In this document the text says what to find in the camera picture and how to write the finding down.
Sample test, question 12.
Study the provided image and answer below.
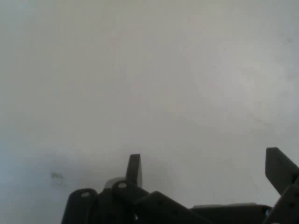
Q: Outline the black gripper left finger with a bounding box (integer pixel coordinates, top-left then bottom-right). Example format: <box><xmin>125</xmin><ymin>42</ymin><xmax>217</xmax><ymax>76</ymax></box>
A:
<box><xmin>61</xmin><ymin>154</ymin><xmax>206</xmax><ymax>224</ymax></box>

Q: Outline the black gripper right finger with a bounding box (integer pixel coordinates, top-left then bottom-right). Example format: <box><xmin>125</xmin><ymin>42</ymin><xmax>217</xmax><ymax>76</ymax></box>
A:
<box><xmin>263</xmin><ymin>147</ymin><xmax>299</xmax><ymax>224</ymax></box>

